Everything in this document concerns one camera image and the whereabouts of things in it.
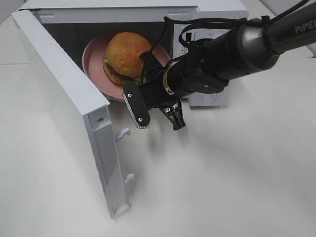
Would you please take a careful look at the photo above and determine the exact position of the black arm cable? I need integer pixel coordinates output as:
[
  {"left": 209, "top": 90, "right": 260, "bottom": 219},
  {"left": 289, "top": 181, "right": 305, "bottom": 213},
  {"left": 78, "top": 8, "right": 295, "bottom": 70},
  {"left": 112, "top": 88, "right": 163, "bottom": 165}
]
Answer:
[{"left": 150, "top": 16, "right": 272, "bottom": 50}]

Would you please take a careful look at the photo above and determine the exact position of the white microwave door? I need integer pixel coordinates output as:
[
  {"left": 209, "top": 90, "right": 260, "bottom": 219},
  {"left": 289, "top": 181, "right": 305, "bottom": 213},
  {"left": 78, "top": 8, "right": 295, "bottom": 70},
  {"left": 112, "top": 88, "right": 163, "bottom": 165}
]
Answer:
[{"left": 12, "top": 10, "right": 134, "bottom": 218}]

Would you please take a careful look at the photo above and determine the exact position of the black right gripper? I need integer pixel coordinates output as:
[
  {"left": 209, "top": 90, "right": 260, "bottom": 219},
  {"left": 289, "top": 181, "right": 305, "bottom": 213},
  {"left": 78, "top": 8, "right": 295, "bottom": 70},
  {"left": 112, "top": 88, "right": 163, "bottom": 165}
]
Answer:
[{"left": 139, "top": 50, "right": 192, "bottom": 130}]

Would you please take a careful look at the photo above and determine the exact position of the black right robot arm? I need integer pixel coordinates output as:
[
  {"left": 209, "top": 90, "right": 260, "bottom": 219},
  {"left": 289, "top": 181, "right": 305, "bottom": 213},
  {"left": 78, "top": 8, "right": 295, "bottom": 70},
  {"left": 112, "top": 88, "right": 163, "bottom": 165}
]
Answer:
[{"left": 123, "top": 0, "right": 316, "bottom": 130}]

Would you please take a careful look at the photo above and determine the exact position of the white round door button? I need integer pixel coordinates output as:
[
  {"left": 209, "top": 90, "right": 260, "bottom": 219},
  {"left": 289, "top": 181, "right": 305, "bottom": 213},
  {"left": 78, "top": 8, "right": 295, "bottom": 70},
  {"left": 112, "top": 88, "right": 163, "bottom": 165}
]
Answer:
[{"left": 202, "top": 94, "right": 218, "bottom": 104}]

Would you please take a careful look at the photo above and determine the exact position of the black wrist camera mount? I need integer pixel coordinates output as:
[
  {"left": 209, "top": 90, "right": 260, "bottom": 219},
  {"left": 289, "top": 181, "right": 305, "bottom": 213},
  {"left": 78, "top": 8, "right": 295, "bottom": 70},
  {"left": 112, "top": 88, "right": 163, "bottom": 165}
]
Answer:
[{"left": 122, "top": 82, "right": 150, "bottom": 129}]

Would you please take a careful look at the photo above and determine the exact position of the white microwave oven body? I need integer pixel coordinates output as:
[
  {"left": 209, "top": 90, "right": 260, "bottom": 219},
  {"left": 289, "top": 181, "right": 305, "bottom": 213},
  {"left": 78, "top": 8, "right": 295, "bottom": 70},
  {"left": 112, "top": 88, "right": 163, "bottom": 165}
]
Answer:
[{"left": 12, "top": 0, "right": 248, "bottom": 115}]

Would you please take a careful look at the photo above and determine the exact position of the pink round plate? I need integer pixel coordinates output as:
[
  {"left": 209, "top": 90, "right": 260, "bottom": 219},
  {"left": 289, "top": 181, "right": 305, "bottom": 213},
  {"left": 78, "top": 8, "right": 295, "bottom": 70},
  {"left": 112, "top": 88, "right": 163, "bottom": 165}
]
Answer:
[{"left": 81, "top": 33, "right": 171, "bottom": 102}]

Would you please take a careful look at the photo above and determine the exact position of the white warning label sticker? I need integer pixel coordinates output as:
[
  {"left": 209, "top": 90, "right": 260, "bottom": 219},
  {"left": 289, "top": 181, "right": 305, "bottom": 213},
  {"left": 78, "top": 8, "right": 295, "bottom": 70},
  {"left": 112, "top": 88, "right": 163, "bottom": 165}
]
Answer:
[{"left": 174, "top": 43, "right": 188, "bottom": 57}]

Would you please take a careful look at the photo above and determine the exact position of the burger with lettuce and cheese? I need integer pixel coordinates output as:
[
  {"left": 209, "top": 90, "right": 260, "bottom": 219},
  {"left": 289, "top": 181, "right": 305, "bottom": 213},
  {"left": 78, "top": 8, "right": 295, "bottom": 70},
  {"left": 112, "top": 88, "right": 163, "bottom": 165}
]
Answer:
[{"left": 103, "top": 32, "right": 151, "bottom": 85}]

